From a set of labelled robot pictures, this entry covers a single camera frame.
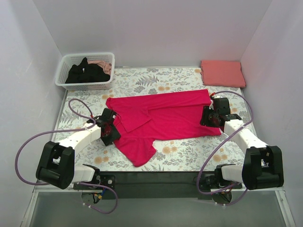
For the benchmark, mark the aluminium frame rail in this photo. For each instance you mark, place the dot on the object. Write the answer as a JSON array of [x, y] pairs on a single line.
[[158, 199]]

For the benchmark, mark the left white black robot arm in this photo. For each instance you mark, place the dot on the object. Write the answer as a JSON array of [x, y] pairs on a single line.
[[57, 163]]

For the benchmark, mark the magenta t shirt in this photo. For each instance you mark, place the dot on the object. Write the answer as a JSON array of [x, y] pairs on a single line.
[[169, 116]]

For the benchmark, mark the white plastic laundry basket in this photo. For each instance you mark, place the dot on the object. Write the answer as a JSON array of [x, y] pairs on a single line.
[[69, 60]]

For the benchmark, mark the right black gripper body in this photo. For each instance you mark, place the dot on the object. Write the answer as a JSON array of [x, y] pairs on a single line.
[[204, 117]]

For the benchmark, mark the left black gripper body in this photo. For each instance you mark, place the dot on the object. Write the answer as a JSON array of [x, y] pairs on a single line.
[[113, 136]]

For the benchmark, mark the black t shirt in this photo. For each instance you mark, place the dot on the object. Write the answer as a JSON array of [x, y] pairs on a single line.
[[86, 73]]

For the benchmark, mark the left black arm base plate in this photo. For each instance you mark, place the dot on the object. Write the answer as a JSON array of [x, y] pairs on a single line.
[[106, 180]]

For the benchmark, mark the floral patterned table mat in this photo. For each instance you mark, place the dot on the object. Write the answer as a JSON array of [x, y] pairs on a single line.
[[171, 155]]

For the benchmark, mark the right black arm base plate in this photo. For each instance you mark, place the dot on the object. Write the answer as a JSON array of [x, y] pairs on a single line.
[[208, 180]]

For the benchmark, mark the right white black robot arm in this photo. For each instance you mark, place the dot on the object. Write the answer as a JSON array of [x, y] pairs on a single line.
[[262, 166]]

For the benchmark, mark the light pink t shirt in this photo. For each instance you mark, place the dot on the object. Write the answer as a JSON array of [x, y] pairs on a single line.
[[107, 67]]

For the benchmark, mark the folded salmon t shirt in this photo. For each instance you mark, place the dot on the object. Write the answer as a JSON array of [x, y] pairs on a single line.
[[222, 73]]

